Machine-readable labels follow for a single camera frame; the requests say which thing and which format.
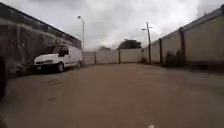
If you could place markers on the dark stone wall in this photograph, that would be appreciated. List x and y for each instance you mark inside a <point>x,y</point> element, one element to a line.
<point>23,43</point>

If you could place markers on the pale street lamp pole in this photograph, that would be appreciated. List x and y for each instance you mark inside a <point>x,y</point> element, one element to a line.
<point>83,33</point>

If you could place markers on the brown-grey asphalt road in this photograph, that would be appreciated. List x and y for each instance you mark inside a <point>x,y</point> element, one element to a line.
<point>116,96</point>

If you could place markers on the pale panel wall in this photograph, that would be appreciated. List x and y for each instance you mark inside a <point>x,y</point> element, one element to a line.
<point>200,43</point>

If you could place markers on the pole with lamps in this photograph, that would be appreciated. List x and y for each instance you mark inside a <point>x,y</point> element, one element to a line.
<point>148,43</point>

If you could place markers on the dark tree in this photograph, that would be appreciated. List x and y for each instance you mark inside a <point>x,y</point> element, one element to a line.
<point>129,44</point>

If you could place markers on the robot's own part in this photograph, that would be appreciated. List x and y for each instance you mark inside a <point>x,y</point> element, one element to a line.
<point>151,126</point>

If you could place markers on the white van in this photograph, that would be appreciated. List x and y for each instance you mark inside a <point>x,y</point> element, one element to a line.
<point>63,58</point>

